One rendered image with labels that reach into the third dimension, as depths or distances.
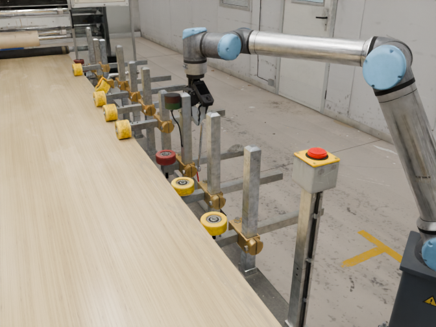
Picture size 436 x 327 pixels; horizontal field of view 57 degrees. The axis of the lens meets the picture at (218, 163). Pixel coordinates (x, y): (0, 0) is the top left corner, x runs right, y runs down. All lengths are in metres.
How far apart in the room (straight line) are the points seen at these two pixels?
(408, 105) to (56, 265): 1.06
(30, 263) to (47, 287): 0.11
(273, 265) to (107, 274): 1.53
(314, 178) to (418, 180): 0.56
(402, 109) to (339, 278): 1.37
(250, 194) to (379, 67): 0.51
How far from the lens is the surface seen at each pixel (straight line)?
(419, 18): 4.04
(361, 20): 4.45
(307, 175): 0.86
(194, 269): 1.04
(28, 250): 1.21
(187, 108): 1.52
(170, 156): 1.59
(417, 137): 1.31
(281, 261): 2.48
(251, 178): 1.12
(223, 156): 1.72
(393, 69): 1.25
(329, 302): 2.30
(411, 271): 1.65
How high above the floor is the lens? 1.58
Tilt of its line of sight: 26 degrees down
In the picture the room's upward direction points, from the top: straight up
